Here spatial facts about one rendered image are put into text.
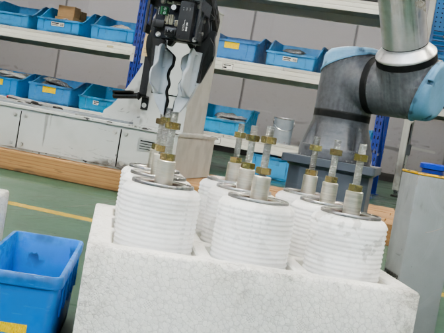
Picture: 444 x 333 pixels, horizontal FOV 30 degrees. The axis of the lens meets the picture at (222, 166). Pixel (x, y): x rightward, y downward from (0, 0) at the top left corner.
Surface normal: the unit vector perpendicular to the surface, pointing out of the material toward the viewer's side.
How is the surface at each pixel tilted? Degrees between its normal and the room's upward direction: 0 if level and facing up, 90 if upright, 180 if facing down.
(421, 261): 90
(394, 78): 122
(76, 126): 90
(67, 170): 90
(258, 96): 90
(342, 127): 73
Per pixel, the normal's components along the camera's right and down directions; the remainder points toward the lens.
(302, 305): 0.12, 0.07
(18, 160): -0.25, 0.00
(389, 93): -0.66, 0.43
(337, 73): -0.58, -0.08
